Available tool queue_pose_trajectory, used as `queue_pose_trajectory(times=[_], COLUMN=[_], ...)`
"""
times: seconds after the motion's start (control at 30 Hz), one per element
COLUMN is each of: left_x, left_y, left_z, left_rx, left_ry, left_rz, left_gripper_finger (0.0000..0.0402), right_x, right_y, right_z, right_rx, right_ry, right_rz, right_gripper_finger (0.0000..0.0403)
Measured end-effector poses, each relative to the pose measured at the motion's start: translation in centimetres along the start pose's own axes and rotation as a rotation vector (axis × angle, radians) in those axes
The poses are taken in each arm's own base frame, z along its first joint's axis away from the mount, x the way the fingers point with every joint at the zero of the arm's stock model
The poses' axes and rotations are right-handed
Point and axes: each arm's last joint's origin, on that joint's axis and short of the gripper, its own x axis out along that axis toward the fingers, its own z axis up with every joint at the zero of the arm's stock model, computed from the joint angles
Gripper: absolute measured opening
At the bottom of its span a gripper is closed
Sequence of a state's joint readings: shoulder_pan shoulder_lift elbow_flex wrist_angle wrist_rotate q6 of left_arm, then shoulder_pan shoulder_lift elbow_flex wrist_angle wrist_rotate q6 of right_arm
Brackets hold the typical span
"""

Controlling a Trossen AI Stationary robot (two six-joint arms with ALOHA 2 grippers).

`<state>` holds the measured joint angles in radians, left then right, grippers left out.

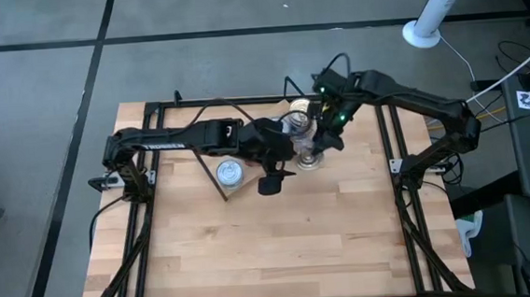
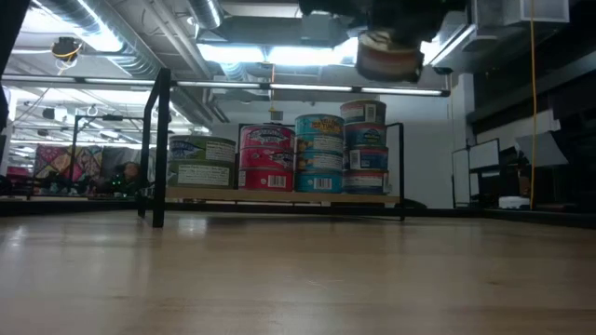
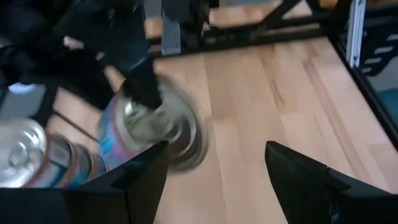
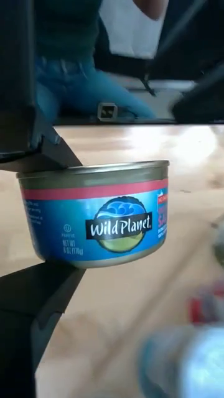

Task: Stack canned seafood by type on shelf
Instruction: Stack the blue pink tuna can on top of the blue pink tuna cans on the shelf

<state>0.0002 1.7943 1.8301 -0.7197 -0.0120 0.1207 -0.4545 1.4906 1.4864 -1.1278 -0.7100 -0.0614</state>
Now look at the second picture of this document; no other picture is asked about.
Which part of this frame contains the black metal rack frame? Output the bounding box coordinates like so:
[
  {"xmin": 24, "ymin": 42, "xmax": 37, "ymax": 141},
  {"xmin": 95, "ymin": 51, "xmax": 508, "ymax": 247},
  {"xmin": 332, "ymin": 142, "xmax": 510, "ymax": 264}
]
[{"xmin": 69, "ymin": 114, "xmax": 150, "ymax": 196}]

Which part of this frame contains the long light bar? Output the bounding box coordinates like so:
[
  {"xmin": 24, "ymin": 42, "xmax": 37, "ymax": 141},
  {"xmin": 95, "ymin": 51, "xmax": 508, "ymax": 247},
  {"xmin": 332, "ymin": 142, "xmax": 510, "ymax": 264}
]
[{"xmin": 0, "ymin": 74, "xmax": 452, "ymax": 98}]

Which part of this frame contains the grey angled panel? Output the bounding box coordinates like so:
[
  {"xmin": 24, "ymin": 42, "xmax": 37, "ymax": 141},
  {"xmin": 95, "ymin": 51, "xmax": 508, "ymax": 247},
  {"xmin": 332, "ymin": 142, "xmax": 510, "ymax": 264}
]
[{"xmin": 513, "ymin": 129, "xmax": 570, "ymax": 168}]

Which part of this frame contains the silver ventilation duct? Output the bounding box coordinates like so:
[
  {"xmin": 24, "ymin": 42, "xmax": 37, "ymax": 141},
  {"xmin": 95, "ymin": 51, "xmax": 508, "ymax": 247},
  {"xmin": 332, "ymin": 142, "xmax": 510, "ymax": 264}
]
[
  {"xmin": 185, "ymin": 0, "xmax": 225, "ymax": 32},
  {"xmin": 34, "ymin": 0, "xmax": 162, "ymax": 80}
]

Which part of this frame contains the person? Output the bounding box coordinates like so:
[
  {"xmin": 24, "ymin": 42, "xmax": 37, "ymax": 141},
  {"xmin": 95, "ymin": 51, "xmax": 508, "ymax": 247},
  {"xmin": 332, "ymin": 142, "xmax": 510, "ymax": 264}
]
[{"xmin": 97, "ymin": 160, "xmax": 146, "ymax": 196}]

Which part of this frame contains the white box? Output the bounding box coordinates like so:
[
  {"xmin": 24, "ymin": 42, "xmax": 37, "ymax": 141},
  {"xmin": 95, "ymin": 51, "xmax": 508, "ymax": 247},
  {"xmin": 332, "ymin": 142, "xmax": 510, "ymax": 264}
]
[{"xmin": 496, "ymin": 195, "xmax": 532, "ymax": 211}]

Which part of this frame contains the wooden shelf black frame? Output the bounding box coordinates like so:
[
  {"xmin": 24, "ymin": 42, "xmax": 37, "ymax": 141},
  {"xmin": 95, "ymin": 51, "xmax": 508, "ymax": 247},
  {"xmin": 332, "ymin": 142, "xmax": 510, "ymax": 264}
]
[{"xmin": 137, "ymin": 67, "xmax": 407, "ymax": 230}]

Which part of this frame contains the black table frame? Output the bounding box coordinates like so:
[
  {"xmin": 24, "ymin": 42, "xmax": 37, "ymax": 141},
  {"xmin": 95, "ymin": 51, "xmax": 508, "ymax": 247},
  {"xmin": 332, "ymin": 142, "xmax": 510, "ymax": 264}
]
[{"xmin": 0, "ymin": 197, "xmax": 596, "ymax": 230}]

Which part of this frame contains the white panel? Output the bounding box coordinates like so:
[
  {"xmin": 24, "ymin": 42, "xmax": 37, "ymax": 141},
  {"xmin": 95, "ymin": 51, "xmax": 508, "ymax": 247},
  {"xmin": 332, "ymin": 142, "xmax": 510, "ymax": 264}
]
[{"xmin": 452, "ymin": 147, "xmax": 471, "ymax": 204}]

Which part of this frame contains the white screen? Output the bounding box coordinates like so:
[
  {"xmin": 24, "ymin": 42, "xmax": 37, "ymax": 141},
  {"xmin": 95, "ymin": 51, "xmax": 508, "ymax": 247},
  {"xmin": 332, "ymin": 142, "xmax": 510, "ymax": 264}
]
[{"xmin": 467, "ymin": 138, "xmax": 502, "ymax": 171}]

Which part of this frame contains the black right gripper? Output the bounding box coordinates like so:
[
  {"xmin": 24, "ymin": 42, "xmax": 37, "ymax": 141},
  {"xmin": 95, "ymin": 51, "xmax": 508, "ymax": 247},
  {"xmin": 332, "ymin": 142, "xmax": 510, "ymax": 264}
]
[{"xmin": 297, "ymin": 0, "xmax": 441, "ymax": 50}]

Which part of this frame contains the black ceiling device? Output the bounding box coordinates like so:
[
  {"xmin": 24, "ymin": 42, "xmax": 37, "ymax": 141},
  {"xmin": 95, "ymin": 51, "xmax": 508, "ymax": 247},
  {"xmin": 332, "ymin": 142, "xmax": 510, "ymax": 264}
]
[{"xmin": 49, "ymin": 35, "xmax": 85, "ymax": 64}]

